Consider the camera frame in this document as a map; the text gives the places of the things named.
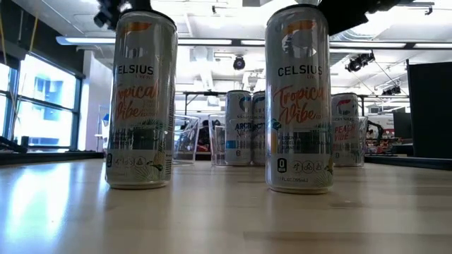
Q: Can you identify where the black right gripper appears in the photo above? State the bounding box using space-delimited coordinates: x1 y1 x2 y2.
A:
319 0 417 36

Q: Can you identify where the Celsius Tropical Vibe can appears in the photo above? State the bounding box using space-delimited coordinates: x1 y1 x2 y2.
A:
105 9 179 191
264 4 335 195

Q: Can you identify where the Celsius Peach Vibe can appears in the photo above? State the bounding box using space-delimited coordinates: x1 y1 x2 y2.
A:
331 92 364 168

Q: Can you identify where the Celsius Arctic Vibe can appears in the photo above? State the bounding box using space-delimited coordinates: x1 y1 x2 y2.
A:
251 90 267 167
224 90 254 167

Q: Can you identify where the black ceiling spotlight cluster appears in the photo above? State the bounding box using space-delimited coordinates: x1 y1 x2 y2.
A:
345 52 376 73
381 85 402 96

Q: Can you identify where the long ceiling light fixture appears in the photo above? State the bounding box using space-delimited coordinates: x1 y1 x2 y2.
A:
55 35 452 51

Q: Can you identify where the large dark-framed window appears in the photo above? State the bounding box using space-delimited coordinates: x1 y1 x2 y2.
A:
0 52 85 152

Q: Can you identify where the white shelf rack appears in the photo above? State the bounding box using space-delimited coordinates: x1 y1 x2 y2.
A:
94 104 109 153

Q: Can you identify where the black monitor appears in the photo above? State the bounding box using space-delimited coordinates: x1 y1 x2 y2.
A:
393 111 413 139

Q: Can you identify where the black partition panel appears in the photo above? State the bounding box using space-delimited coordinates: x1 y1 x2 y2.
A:
408 61 452 159

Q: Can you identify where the clear plastic bin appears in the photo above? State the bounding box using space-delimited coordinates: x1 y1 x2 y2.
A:
207 112 268 167
172 114 201 166
331 115 368 168

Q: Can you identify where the silver ceiling air duct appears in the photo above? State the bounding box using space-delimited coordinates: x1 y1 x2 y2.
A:
330 30 400 73

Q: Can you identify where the yellow hanging cable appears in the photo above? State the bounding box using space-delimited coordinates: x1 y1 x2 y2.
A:
29 12 39 53

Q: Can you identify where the black ceiling track rail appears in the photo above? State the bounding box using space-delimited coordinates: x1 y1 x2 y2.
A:
398 1 435 16

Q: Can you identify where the black aluminium table frame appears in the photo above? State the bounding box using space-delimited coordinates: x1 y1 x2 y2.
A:
0 150 452 171

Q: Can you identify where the black frame strut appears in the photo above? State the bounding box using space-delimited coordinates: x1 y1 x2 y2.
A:
0 135 29 155

